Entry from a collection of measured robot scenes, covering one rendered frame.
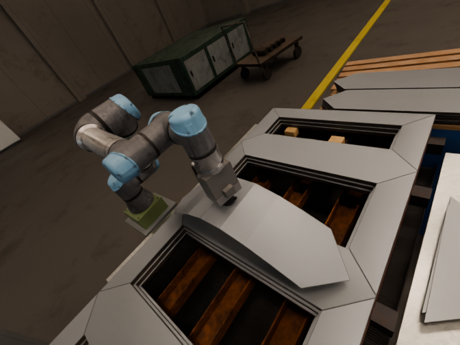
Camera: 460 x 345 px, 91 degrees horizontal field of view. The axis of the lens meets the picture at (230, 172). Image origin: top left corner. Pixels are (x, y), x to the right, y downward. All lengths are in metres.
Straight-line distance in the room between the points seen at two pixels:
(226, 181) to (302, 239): 0.25
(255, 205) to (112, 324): 0.58
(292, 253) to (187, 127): 0.40
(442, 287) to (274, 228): 0.43
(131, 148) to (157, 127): 0.08
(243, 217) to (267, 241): 0.09
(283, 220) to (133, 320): 0.54
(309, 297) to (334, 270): 0.09
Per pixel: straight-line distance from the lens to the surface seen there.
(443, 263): 0.85
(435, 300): 0.80
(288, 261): 0.62
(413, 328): 0.81
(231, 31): 5.41
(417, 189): 1.02
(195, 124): 0.49
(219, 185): 0.59
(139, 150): 0.56
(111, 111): 0.92
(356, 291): 0.69
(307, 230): 0.66
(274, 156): 1.05
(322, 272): 0.65
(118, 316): 0.91
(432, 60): 3.60
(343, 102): 1.37
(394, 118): 1.19
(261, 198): 0.67
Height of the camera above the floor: 1.51
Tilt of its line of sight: 38 degrees down
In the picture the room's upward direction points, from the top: 25 degrees counter-clockwise
